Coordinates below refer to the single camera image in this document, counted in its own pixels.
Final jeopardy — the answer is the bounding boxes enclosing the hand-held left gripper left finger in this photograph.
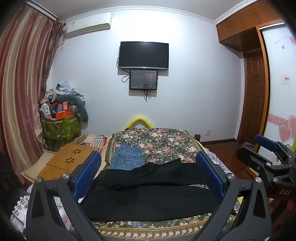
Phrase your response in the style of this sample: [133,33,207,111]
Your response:
[26,151,109,241]

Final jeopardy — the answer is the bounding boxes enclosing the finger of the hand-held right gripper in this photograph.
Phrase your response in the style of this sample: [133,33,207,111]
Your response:
[236,143,281,173]
[254,134,296,163]

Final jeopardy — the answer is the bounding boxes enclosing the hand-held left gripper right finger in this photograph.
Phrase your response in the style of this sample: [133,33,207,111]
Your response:
[195,152,272,241]

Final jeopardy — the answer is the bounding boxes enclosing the black pants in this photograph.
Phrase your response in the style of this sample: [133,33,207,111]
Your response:
[80,159,223,222]

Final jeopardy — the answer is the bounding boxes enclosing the white printed bed sheet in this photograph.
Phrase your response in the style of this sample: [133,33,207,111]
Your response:
[203,148,232,175]

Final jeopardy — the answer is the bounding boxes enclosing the wooden lap table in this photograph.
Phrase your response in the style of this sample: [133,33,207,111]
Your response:
[37,143,100,179]

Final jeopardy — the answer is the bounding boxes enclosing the striped cloth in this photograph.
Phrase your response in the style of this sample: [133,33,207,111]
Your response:
[73,134,108,153]

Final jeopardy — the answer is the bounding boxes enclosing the white heart-print sliding door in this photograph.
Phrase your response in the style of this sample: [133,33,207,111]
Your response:
[258,22,296,150]

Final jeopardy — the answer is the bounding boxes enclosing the blue jeans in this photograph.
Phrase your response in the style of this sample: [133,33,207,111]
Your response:
[109,143,146,171]

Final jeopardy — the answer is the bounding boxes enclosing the brown wooden door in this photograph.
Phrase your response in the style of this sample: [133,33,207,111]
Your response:
[243,50,267,145]

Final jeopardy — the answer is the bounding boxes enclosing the green storage bag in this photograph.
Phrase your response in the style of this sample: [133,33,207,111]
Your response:
[41,115,82,141]

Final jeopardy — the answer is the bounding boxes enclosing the beige board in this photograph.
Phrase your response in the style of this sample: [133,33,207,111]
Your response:
[20,150,59,186]

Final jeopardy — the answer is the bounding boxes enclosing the floral blanket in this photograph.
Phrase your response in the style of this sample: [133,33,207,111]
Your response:
[91,127,242,241]

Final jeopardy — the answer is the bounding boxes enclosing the orange box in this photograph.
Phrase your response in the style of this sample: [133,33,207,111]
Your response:
[55,110,73,120]

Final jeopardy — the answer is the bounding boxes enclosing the grey curved pillow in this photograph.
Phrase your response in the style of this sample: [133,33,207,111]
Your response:
[57,95,89,123]

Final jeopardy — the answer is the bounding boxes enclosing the yellow foam headboard pad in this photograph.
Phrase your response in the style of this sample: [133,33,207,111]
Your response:
[124,115,153,130]

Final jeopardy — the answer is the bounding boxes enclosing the pile of white packets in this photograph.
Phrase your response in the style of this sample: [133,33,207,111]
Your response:
[10,196,71,232]

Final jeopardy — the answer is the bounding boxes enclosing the pile of clothes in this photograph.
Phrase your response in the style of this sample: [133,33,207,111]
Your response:
[45,81,84,103]

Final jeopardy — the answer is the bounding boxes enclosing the small black monitor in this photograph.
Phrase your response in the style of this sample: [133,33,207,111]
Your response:
[129,69,159,90]

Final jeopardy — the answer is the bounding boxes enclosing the striped pink curtain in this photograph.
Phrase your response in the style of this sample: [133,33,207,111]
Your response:
[0,2,65,186]

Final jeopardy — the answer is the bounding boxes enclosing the wooden overhead cabinet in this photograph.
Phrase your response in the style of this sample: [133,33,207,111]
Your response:
[216,0,287,52]

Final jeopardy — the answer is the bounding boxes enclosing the white air conditioner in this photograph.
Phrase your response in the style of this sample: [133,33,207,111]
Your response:
[65,13,113,39]

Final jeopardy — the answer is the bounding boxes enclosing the black wall television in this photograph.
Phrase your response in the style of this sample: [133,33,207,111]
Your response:
[118,41,169,70]

